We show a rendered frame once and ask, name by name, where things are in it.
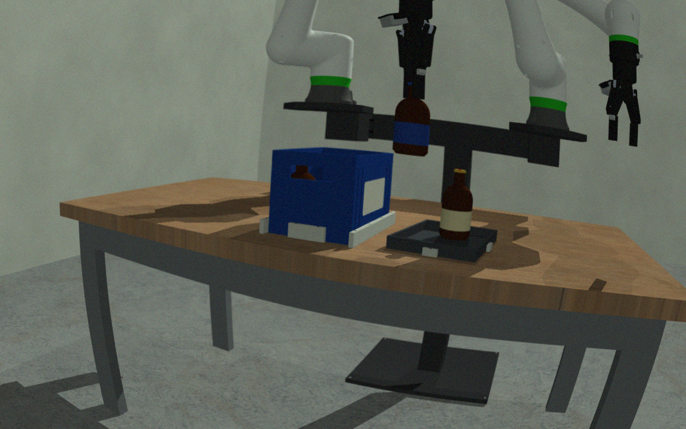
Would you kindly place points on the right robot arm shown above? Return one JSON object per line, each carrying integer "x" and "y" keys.
{"x": 328, "y": 55}

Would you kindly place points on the brown glass bottle with yellow cap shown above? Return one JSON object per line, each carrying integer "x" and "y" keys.
{"x": 456, "y": 210}

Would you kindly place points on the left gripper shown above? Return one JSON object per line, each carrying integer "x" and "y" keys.
{"x": 624, "y": 75}

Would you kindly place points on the brown glass bottle with blue cap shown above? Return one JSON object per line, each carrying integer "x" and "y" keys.
{"x": 411, "y": 126}

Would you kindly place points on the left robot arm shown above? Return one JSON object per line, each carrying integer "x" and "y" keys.
{"x": 546, "y": 69}

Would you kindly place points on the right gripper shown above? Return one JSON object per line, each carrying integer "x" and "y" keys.
{"x": 416, "y": 38}

